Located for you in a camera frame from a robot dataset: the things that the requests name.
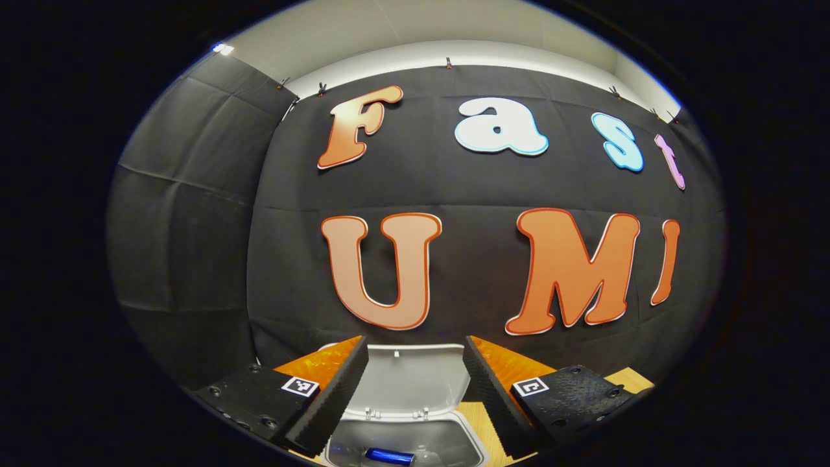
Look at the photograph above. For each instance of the black backdrop cloth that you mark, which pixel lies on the black backdrop cloth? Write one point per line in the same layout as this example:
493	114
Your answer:
467	188

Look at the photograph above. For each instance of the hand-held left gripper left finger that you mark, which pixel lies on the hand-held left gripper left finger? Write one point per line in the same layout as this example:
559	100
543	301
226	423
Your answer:
337	395

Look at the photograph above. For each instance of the white desktop garbage bin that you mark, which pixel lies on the white desktop garbage bin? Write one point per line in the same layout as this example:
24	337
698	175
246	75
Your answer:
412	383

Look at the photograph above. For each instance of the wooden desktop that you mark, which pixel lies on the wooden desktop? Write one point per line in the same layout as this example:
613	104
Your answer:
629	378

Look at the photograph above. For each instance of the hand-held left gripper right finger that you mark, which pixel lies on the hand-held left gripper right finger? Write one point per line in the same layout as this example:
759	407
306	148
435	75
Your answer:
493	395

